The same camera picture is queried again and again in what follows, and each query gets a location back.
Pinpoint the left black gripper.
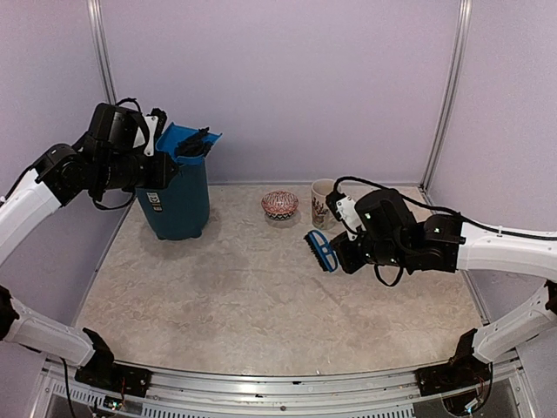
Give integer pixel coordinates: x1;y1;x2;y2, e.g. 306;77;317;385
95;150;178;190

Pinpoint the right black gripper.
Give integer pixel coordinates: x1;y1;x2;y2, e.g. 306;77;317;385
332;230;411;273

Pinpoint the blue hand brush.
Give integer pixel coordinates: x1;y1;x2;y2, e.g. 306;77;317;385
304;230;339;273

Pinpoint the blue plastic dustpan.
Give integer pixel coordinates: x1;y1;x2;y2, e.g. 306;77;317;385
155;123;222;165

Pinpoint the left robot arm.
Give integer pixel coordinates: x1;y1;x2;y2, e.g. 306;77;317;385
1;98;178;388

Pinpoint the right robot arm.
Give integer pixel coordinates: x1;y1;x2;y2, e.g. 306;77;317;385
325;184;556;387

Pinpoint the pile of coloured paper scraps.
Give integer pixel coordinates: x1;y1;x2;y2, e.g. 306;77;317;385
175;127;212;158

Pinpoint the cream ceramic mug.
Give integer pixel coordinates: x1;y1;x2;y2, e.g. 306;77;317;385
311;179;337;230

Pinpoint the teal plastic waste bin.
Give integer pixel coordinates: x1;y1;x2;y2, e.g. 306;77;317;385
136;162;210;240

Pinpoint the patterned red ceramic bowl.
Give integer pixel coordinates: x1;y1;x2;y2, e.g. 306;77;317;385
261;191;299;220

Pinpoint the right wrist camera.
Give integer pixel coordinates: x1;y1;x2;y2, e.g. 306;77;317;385
325;190;362;241

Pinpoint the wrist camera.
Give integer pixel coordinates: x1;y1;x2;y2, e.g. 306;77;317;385
325;190;362;241
136;108;167;157

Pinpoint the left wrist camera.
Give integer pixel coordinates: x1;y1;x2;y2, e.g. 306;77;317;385
136;108;167;157

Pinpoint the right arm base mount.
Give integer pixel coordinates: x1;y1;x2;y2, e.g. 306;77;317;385
415;328;493;396

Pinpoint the left aluminium frame post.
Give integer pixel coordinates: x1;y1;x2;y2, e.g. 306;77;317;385
86;0;118;105

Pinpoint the aluminium frame post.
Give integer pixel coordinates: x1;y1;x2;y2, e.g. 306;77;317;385
420;0;473;194
86;0;118;105

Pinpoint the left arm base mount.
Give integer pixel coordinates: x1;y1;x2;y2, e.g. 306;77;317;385
75;328;152;398

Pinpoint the front aluminium rail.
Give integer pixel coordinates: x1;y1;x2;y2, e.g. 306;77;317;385
32;363;534;418

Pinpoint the right aluminium frame post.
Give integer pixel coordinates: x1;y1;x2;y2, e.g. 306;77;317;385
420;0;473;194

